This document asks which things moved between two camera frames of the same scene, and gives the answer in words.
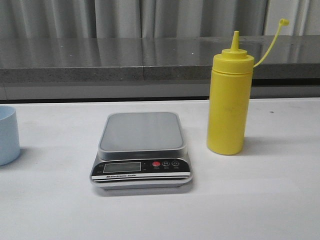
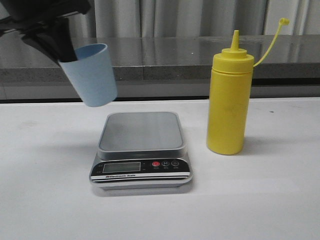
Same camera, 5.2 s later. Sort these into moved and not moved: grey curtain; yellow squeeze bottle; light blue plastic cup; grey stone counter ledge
Moved: light blue plastic cup
Not moved: yellow squeeze bottle; grey curtain; grey stone counter ledge
